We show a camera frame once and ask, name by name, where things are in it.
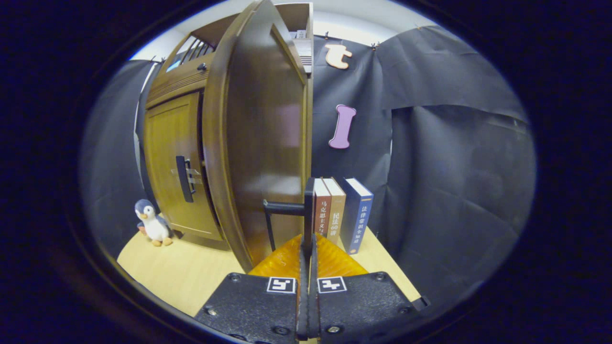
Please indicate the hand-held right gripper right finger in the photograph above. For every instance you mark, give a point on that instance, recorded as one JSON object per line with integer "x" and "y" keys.
{"x": 363, "y": 306}

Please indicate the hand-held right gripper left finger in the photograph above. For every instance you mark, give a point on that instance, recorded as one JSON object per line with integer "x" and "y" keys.
{"x": 253, "y": 306}

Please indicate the wooden double-door shoe cabinet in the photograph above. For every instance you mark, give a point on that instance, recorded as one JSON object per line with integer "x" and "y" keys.
{"x": 177, "y": 81}

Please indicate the wooden cabinet drawer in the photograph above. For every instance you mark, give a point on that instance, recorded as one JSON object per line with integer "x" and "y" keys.
{"x": 177, "y": 79}

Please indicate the blue book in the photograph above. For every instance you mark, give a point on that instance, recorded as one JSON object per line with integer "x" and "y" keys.
{"x": 358, "y": 220}

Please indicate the tan book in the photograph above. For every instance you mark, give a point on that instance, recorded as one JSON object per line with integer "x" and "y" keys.
{"x": 337, "y": 215}

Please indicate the red-brown book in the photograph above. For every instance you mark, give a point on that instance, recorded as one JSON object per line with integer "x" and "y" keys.
{"x": 322, "y": 210}

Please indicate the penguin plush toy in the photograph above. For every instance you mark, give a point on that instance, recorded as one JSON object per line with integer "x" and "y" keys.
{"x": 154, "y": 224}

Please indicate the black backdrop cloth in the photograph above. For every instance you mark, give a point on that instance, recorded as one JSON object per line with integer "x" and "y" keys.
{"x": 454, "y": 181}

